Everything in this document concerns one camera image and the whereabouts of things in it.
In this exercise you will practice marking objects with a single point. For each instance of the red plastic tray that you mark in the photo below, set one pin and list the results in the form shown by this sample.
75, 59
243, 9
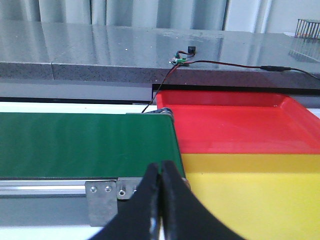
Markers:
222, 122

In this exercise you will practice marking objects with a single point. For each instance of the grey curtain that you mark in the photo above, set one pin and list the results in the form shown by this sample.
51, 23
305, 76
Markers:
229, 15

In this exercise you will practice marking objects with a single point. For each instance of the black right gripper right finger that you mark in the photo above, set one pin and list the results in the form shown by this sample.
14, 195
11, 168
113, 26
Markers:
183, 215

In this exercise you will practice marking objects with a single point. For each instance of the black inline cable connector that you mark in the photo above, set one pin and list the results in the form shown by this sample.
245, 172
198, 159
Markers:
272, 68

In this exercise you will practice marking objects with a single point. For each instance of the grey stone counter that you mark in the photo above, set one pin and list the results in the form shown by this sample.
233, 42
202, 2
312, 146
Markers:
67, 52

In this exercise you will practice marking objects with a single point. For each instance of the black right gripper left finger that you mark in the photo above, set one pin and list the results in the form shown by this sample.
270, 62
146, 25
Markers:
138, 219

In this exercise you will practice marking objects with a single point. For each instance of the small green circuit board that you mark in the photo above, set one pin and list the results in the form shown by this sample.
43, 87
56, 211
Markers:
178, 61

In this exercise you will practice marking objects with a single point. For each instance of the aluminium conveyor frame rail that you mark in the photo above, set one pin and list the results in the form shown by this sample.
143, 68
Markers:
42, 201

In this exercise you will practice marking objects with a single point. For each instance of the wire rack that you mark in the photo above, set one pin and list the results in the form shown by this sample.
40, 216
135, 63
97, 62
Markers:
307, 29

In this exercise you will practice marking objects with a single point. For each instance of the yellow plastic tray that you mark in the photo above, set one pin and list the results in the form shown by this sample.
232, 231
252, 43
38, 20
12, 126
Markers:
260, 196

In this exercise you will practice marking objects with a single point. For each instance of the green conveyor belt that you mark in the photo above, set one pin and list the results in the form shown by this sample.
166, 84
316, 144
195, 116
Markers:
84, 145

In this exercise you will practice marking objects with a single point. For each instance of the small black sensor cube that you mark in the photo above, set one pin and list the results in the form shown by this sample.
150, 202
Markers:
191, 50

